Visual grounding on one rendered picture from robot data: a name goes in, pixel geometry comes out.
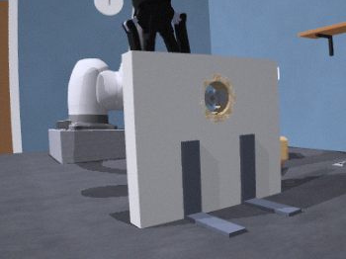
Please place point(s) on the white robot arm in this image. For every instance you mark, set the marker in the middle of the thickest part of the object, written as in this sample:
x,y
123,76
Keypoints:
x,y
93,90

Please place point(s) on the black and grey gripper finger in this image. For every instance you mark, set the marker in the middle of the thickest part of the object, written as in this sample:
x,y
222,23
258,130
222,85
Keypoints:
x,y
182,43
130,26

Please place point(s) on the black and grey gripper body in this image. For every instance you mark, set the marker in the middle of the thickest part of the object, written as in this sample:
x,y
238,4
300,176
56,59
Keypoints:
x,y
144,8

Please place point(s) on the tan cardboard box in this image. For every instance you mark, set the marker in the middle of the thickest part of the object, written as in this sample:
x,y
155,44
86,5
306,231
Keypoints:
x,y
284,149

